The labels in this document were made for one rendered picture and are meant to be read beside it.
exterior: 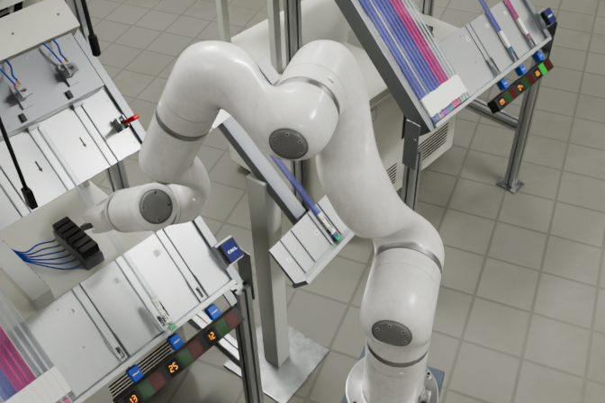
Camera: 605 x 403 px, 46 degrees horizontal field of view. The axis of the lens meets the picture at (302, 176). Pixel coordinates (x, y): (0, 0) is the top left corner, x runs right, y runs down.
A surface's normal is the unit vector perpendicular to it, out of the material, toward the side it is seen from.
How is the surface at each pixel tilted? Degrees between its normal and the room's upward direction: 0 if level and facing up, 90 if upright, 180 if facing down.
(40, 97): 44
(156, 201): 53
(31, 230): 0
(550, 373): 0
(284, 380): 0
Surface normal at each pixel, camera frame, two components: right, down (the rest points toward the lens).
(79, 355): 0.49, -0.22
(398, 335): -0.18, 0.55
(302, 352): -0.02, -0.74
